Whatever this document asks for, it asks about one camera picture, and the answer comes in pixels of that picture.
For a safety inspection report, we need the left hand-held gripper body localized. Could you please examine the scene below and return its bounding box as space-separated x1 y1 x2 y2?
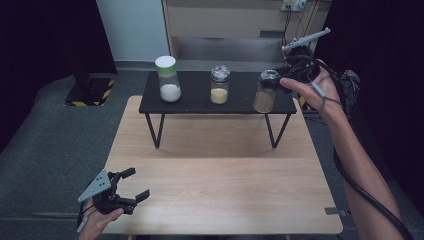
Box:
77 168 138 216

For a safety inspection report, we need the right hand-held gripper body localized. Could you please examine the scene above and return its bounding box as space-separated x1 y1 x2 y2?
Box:
278 27 332 86

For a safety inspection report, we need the foil-capped jar of brown grains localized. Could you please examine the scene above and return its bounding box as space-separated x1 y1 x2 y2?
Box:
253 68 284 114

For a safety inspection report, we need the foil-capped jar of yellow grains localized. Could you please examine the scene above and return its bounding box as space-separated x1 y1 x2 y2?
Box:
209 65 232 105

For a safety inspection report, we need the black metal-legged shelf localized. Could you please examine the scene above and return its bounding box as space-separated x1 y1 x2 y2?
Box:
138 70 298 149

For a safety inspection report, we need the white-lidded jar of white powder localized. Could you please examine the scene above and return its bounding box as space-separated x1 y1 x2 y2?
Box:
154 55 183 103

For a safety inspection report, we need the person's right hand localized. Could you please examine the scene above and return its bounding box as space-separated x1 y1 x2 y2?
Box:
279 59 345 118

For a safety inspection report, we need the person's left hand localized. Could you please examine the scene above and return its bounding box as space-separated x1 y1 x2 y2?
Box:
78 198 125 240

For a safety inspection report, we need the black stand with striped base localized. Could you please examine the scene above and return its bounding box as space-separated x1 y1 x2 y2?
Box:
63 59 117 108
298 95 312 112

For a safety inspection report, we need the white power strip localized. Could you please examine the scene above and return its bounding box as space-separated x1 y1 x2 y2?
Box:
280 0 307 13

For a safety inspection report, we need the dark curtain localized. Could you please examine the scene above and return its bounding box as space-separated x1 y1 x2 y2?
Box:
313 0 424 214
0 0 118 151

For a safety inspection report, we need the grey tape strip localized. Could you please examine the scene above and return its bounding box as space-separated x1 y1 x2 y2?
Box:
324 206 349 217

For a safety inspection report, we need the white panel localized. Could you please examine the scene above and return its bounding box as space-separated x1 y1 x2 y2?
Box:
95 0 171 63

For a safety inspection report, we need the thin cable with grey plug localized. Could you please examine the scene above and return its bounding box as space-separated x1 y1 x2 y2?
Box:
75 203 98 234

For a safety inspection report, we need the black power cable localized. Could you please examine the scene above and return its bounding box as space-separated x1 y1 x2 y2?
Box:
280 9 292 48

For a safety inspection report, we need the tangled cable bundle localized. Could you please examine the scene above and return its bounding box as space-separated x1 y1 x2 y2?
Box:
336 69 362 114

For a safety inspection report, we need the thick black gripper cable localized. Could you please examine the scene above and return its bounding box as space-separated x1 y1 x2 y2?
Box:
306 54 414 240

